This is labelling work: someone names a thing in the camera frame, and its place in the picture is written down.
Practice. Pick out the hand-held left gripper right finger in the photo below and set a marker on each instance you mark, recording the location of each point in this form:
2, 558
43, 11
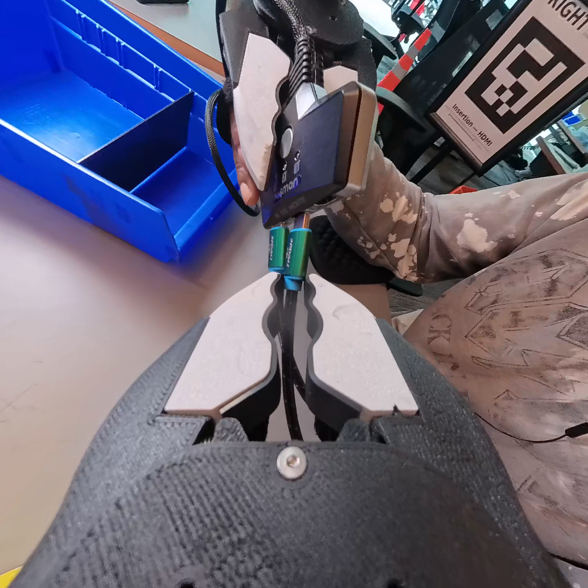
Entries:
358, 363

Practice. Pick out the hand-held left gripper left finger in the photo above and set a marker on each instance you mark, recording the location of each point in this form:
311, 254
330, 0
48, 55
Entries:
229, 358

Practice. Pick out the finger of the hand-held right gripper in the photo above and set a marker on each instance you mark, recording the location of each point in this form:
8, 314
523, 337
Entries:
257, 115
342, 77

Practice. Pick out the grey hdmi switch box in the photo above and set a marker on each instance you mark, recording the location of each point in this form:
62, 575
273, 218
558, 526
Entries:
321, 147

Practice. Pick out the blue plastic bin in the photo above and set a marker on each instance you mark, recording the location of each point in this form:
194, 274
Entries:
46, 105

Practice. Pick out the person's right hand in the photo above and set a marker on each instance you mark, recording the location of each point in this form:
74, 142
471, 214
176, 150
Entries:
243, 183

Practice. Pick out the orange striped cone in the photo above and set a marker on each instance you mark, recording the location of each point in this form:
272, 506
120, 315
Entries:
404, 64

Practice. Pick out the black textured pad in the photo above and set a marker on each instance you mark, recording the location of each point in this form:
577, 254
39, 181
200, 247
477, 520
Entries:
349, 257

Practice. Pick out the dark blue bin divider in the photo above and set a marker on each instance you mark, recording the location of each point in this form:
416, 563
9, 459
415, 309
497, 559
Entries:
138, 142

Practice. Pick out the black framed marker sign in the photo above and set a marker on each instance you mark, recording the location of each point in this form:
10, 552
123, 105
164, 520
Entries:
528, 69

